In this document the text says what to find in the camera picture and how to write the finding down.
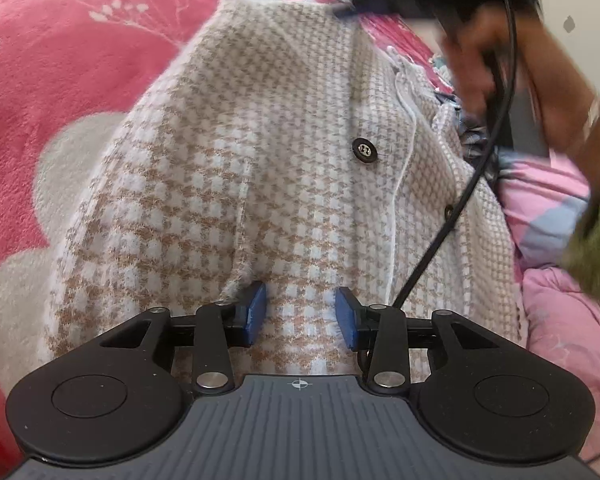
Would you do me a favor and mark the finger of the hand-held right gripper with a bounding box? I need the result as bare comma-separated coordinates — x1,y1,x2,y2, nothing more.
332,2,398,21

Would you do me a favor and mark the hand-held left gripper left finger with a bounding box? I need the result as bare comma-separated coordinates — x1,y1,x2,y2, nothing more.
99,281,268,395

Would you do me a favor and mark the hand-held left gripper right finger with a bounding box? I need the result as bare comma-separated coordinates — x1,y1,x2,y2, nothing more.
334,287,501,395

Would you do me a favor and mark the beige houndstooth coat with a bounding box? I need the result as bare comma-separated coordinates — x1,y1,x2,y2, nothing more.
37,0,528,386

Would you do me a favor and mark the person's right hand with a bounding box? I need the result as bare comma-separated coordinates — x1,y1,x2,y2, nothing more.
440,7,600,151

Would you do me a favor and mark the red floral blanket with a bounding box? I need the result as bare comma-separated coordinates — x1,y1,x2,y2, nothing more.
0,0,461,480

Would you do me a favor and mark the black cable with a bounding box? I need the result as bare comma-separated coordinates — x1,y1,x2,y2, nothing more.
392,0,520,311

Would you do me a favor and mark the silver bracelet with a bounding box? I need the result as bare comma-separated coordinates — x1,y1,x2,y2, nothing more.
581,97,600,143

